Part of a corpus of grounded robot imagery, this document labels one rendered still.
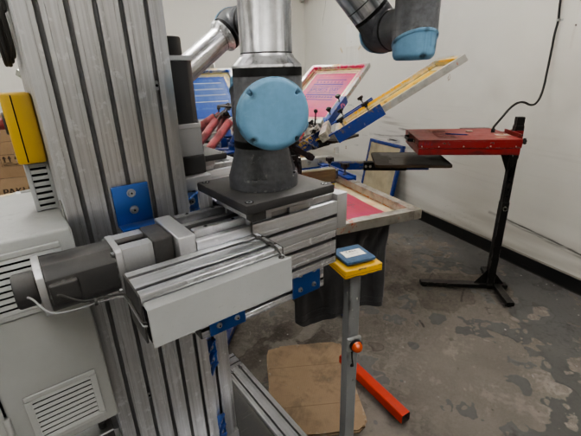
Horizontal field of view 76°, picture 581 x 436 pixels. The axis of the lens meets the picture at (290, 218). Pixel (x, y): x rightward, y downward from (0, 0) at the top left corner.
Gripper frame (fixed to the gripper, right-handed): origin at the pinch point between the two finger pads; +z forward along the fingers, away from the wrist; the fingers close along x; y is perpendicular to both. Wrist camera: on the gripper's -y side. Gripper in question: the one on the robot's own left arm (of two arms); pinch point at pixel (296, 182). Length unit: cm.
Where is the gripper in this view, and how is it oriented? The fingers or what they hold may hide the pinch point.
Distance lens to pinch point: 177.3
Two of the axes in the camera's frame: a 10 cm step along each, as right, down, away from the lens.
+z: 0.3, 9.3, 3.6
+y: -9.2, 1.6, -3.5
